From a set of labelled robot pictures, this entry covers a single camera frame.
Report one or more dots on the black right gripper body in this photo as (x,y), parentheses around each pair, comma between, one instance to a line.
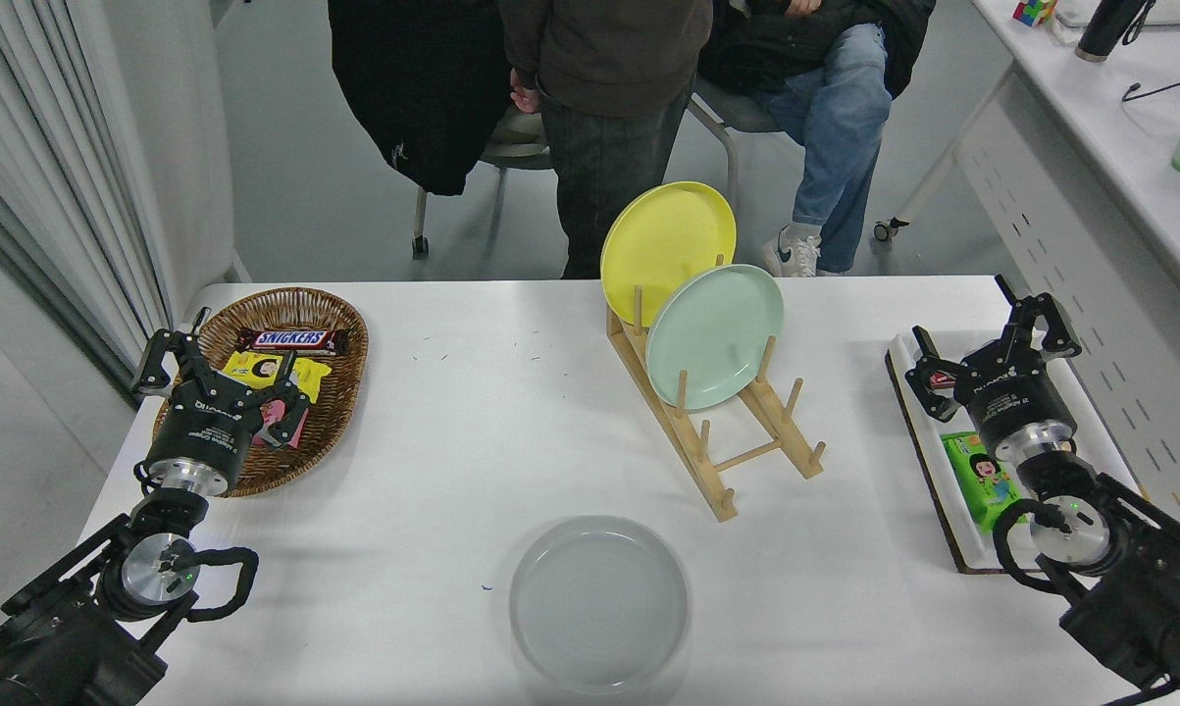
(1011,402)

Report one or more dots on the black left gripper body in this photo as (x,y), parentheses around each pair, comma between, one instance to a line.
(202,431)

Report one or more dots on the grey plate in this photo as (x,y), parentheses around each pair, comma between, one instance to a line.
(599,603)

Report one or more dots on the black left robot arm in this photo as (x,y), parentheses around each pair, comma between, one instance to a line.
(60,647)

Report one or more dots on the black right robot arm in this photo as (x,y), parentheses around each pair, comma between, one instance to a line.
(1139,608)

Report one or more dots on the mint green plate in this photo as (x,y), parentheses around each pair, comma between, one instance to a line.
(712,333)

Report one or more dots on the wooden plate rack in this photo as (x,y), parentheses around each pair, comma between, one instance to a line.
(707,461)

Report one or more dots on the yellow plate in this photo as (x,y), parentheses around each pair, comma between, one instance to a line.
(658,235)

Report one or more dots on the standing person's hand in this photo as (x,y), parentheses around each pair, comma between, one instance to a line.
(526,95)

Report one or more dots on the seated person's hand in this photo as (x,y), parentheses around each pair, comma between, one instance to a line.
(803,5)

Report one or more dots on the red snack bar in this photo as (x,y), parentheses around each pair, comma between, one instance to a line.
(941,379)

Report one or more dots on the pink snack packet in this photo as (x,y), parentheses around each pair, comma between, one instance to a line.
(270,410)

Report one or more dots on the brown wicker basket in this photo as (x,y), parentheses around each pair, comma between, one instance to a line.
(334,412)

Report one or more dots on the yellow snack packet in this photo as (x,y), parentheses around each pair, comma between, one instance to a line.
(251,368)

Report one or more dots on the Snickers chocolate bar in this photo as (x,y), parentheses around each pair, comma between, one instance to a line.
(290,339)

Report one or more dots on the green snack packet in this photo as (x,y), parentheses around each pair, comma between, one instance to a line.
(972,480)

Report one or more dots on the white rectangular tray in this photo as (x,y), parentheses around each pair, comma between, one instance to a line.
(1104,431)

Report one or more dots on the white side desk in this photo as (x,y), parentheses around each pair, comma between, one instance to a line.
(1119,127)

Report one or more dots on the seated person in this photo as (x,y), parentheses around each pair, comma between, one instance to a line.
(835,127)

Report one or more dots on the white curtain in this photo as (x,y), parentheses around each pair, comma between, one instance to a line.
(30,147)

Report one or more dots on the black thermos bottle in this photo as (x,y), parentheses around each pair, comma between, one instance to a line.
(1104,29)

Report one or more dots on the grey chair with person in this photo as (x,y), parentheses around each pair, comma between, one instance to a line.
(737,113)

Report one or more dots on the colourful puzzle cube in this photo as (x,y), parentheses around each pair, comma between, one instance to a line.
(1034,12)

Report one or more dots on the grey chair with jacket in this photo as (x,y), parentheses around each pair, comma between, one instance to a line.
(521,152)

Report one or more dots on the black jacket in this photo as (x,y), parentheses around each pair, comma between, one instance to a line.
(423,88)

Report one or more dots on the white flat device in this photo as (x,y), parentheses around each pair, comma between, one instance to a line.
(1178,15)

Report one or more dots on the standing person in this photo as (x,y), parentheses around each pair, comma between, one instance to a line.
(609,147)

